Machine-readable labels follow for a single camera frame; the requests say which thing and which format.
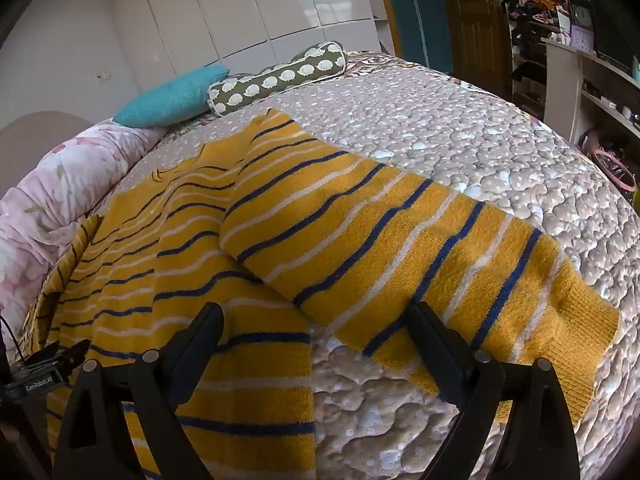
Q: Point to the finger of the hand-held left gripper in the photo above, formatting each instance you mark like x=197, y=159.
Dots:
x=72, y=353

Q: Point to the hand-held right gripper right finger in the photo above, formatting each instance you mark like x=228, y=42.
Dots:
x=422, y=327

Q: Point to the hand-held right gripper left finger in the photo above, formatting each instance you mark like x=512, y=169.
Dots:
x=209, y=327

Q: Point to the yellow striped knit sweater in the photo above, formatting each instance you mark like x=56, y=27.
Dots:
x=350, y=240

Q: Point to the shelf rack with clothes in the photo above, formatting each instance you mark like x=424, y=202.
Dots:
x=530, y=35

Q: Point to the pink floral duvet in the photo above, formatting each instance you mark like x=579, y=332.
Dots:
x=55, y=195

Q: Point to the beige quilted bedspread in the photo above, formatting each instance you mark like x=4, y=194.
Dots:
x=450, y=125

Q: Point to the pink rounded headboard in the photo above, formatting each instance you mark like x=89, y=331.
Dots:
x=35, y=135

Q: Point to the teal knit pillow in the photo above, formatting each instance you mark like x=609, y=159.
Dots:
x=170, y=97

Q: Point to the pink hoop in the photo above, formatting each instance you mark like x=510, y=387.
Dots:
x=617, y=170

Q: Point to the green patterned bolster pillow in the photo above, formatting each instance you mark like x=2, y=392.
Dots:
x=280, y=77

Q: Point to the white shelving desk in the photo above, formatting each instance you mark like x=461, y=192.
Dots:
x=562, y=90

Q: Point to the wooden door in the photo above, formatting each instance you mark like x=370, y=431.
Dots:
x=470, y=20

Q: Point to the teal curtain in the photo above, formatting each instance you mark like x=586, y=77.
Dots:
x=415, y=10

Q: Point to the glossy white wardrobe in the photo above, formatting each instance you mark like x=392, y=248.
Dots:
x=200, y=5

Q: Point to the purple clock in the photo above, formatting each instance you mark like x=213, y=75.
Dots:
x=582, y=35

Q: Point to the white wall socket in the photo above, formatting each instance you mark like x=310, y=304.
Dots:
x=103, y=77

